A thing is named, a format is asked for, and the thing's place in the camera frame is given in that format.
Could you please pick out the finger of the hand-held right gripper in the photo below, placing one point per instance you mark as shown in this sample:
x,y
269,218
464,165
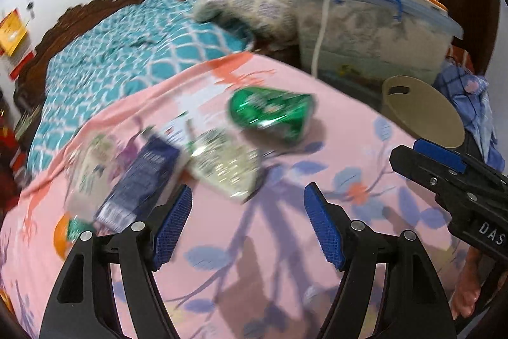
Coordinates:
x,y
436,156
408,164

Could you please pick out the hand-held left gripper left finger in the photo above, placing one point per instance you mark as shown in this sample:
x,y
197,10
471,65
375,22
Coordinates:
x,y
172,227

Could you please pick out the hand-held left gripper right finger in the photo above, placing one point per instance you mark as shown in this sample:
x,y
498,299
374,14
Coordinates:
x,y
323,224

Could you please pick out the dark blue carton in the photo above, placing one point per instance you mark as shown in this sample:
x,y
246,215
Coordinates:
x,y
135,184

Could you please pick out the clear plastic packet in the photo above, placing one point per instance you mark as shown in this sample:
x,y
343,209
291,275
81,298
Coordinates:
x,y
226,164

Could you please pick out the person's right hand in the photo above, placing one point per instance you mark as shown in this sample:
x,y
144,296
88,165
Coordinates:
x,y
468,283

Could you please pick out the blue checkered cloth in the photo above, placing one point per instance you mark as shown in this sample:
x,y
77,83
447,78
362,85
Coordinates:
x,y
464,92

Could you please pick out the pink printed bedsheet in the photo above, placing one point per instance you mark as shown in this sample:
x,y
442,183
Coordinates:
x,y
337,124

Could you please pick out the teal patterned blanket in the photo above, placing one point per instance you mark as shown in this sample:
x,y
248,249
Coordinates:
x,y
119,65

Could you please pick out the red box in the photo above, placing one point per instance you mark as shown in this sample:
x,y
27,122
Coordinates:
x,y
8,152

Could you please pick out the carved wooden headboard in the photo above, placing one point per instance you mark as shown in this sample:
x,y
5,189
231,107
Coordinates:
x,y
59,21

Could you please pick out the yellow and red wall calendar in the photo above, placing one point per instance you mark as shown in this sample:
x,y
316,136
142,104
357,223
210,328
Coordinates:
x,y
12,29

